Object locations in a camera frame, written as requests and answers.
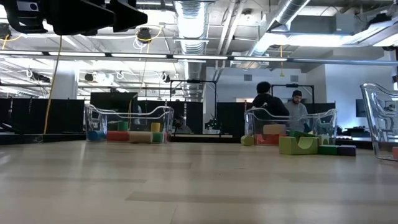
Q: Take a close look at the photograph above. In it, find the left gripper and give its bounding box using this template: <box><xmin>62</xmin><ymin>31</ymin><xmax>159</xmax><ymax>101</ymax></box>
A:
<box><xmin>46</xmin><ymin>0</ymin><xmax>149</xmax><ymax>36</ymax></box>

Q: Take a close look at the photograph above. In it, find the coral cylinder block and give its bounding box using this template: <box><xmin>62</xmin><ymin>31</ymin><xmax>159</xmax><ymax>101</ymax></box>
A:
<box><xmin>106</xmin><ymin>130</ymin><xmax>130</xmax><ymax>142</ymax></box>

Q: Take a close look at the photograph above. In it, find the blue cylinder block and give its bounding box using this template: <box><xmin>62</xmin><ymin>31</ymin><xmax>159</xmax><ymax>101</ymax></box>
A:
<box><xmin>87</xmin><ymin>130</ymin><xmax>107</xmax><ymax>142</ymax></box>

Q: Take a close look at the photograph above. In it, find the coral rectangular block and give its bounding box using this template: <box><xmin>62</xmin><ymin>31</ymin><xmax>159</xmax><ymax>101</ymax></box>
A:
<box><xmin>255</xmin><ymin>134</ymin><xmax>280</xmax><ymax>146</ymax></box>

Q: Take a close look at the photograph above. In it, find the green arch block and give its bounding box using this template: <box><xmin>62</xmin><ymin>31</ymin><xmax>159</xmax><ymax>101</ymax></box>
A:
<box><xmin>287</xmin><ymin>130</ymin><xmax>315</xmax><ymax>139</ymax></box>

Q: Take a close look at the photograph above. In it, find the black ceiling dome fixture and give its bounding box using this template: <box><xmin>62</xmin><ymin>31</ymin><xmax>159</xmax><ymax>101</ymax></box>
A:
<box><xmin>136</xmin><ymin>27</ymin><xmax>152</xmax><ymax>44</ymax></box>

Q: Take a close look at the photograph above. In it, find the long led light bar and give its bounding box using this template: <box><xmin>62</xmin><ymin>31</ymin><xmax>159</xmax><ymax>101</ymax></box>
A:
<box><xmin>0</xmin><ymin>49</ymin><xmax>398</xmax><ymax>67</ymax></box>

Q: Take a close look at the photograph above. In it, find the clear plastic bin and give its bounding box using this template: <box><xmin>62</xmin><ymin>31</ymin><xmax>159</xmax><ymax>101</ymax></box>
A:
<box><xmin>243</xmin><ymin>107</ymin><xmax>338</xmax><ymax>146</ymax></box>
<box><xmin>83</xmin><ymin>103</ymin><xmax>175</xmax><ymax>144</ymax></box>
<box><xmin>359</xmin><ymin>82</ymin><xmax>398</xmax><ymax>162</ymax></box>

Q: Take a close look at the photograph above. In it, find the black partition screen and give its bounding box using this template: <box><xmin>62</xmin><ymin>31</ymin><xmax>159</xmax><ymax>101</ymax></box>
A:
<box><xmin>0</xmin><ymin>98</ymin><xmax>336</xmax><ymax>135</ymax></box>

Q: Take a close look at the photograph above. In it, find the black robot device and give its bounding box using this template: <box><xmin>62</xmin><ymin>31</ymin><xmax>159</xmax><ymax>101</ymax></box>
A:
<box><xmin>205</xmin><ymin>116</ymin><xmax>223</xmax><ymax>131</ymax></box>

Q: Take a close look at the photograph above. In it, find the light green rectangular block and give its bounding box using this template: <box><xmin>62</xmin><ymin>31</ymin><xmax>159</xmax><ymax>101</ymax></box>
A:
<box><xmin>278</xmin><ymin>136</ymin><xmax>320</xmax><ymax>156</ymax></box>

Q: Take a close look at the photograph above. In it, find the silver round air duct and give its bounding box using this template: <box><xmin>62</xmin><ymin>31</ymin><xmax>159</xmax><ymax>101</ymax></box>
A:
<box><xmin>173</xmin><ymin>0</ymin><xmax>208</xmax><ymax>100</ymax></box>
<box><xmin>248</xmin><ymin>0</ymin><xmax>312</xmax><ymax>57</ymax></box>

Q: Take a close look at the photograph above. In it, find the yellow cable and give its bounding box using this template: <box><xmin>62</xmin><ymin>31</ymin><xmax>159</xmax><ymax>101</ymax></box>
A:
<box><xmin>42</xmin><ymin>34</ymin><xmax>64</xmax><ymax>135</ymax></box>

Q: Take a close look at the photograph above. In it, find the black gantry frame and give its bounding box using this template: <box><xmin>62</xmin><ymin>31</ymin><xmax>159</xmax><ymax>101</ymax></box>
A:
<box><xmin>169</xmin><ymin>79</ymin><xmax>218</xmax><ymax>135</ymax></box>
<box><xmin>271</xmin><ymin>83</ymin><xmax>315</xmax><ymax>110</ymax></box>

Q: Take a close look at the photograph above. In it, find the black aluminium table frame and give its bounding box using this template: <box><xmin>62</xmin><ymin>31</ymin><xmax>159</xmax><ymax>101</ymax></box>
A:
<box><xmin>0</xmin><ymin>132</ymin><xmax>379</xmax><ymax>150</ymax></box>

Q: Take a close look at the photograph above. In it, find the grey rectangular air duct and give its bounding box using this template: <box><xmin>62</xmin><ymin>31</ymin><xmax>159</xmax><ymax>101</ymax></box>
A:
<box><xmin>289</xmin><ymin>14</ymin><xmax>355</xmax><ymax>35</ymax></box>

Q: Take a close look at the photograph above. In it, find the dark wall screen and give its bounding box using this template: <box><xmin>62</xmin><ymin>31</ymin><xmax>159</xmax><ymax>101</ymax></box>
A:
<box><xmin>356</xmin><ymin>98</ymin><xmax>366</xmax><ymax>118</ymax></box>

